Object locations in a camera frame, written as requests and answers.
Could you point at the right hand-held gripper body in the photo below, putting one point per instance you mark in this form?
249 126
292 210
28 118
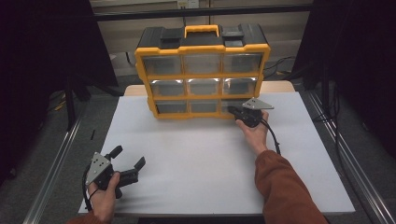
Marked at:
250 116

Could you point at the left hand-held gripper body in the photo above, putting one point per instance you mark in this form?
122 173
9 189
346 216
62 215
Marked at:
97 168

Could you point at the yellow black drawer organizer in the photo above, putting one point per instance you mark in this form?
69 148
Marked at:
202 40

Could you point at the person's right hand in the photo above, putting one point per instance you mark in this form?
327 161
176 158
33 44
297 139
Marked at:
257 138

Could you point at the person's left hand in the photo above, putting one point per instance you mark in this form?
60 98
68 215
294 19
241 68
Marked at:
102 202

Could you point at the small black floor piece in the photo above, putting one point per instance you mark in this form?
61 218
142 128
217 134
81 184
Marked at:
92 134

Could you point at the grid of clear drawers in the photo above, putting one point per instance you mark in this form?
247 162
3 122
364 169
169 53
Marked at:
202 63

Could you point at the black metal stand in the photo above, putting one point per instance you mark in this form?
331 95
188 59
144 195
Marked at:
70 105

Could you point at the black curtain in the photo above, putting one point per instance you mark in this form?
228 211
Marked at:
31 62
358 62

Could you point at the black horizontal bar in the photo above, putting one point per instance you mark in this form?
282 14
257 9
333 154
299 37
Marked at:
155 14

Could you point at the aluminium rail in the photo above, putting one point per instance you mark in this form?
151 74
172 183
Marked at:
351 161
53 174

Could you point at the white wall socket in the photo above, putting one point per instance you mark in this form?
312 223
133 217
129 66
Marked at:
188 3

